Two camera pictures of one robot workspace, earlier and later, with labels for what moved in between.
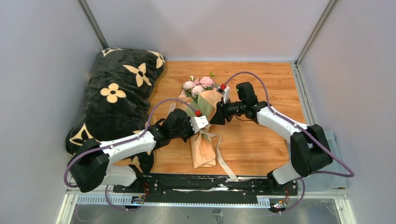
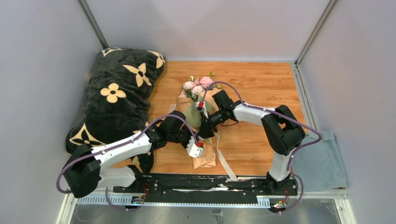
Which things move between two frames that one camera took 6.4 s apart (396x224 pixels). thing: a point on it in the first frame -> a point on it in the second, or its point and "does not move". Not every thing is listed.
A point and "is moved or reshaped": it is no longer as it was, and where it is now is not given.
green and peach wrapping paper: [203, 109] does not move
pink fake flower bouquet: [194, 87] does not move
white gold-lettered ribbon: [172, 108] is moved or reshaped
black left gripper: [192, 131] does not move
